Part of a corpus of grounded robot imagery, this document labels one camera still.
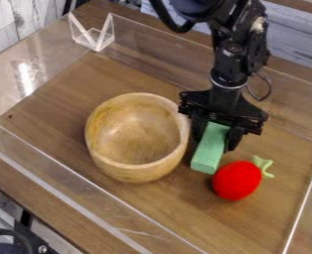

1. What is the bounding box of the clear acrylic tray wall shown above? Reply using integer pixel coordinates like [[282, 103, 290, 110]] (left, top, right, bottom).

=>
[[0, 126, 207, 254]]

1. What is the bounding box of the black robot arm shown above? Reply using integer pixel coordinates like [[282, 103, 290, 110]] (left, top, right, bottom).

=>
[[149, 0, 270, 151]]

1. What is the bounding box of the green rectangular block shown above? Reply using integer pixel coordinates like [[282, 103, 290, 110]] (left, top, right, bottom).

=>
[[191, 122, 229, 175]]

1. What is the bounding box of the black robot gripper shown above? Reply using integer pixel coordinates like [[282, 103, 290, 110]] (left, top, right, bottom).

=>
[[179, 86, 267, 152]]

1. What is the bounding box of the red plush strawberry toy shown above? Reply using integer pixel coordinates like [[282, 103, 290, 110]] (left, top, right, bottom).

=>
[[211, 156, 274, 200]]

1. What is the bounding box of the black clamp with cable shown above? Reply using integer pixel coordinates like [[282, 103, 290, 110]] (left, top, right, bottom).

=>
[[0, 222, 59, 254]]

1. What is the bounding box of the brown wooden bowl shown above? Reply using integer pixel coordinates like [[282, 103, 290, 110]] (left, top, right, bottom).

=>
[[83, 92, 189, 184]]

